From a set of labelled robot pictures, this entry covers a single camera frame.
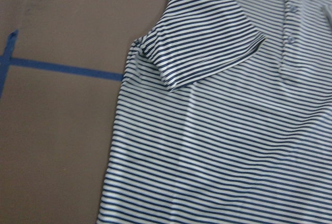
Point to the striped navy white polo shirt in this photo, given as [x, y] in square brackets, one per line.
[224, 116]

